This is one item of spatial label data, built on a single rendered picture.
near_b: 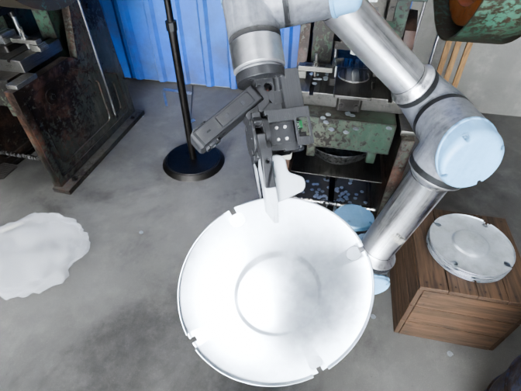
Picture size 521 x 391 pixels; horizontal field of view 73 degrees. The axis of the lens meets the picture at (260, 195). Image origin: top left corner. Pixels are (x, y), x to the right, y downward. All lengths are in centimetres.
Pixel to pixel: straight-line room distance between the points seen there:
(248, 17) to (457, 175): 46
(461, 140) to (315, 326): 40
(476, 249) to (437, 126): 83
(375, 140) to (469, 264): 58
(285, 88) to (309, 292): 29
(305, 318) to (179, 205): 156
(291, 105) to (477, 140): 35
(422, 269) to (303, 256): 93
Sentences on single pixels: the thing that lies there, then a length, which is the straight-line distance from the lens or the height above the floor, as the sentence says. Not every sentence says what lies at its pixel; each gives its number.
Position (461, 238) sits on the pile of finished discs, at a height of 39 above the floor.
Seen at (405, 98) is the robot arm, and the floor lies 106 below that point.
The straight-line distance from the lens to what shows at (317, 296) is 55.
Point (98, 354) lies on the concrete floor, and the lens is 166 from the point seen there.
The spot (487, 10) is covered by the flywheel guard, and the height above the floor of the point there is 110.
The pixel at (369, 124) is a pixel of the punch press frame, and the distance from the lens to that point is 152.
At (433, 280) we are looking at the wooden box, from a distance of 140.
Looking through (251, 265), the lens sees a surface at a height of 99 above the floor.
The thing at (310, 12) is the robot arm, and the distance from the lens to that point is 55.
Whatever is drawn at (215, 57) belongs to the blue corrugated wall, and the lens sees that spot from 303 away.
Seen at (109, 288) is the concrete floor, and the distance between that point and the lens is 180.
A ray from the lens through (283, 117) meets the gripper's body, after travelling 49.
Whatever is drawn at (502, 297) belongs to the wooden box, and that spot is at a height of 35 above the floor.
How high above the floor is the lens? 142
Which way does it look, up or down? 44 degrees down
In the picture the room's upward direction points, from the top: straight up
